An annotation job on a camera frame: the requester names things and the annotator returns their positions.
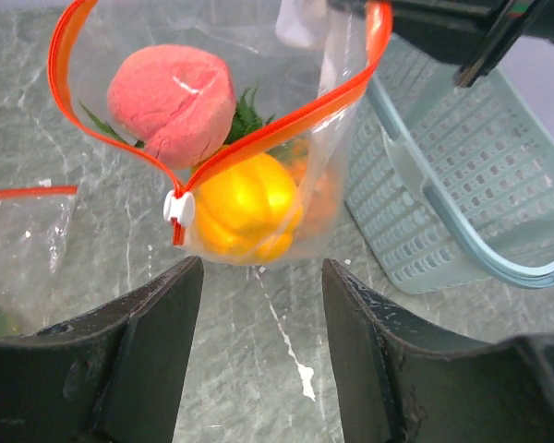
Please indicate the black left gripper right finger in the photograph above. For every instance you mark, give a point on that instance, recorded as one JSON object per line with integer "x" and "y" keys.
{"x": 400, "y": 378}

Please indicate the small yellow toy fruit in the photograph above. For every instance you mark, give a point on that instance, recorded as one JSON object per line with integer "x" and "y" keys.
{"x": 248, "y": 213}

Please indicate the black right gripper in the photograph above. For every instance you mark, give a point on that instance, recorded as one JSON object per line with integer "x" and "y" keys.
{"x": 472, "y": 35}

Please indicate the clear orange zip top bag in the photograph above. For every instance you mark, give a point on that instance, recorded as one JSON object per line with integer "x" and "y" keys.
{"x": 33, "y": 232}

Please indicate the light blue plastic basket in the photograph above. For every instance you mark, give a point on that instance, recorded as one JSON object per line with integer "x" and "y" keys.
{"x": 451, "y": 185}

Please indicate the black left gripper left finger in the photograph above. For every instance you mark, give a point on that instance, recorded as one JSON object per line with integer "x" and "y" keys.
{"x": 113, "y": 374}

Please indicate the pink toy fruit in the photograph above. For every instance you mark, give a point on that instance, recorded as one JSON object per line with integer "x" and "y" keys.
{"x": 180, "y": 100}

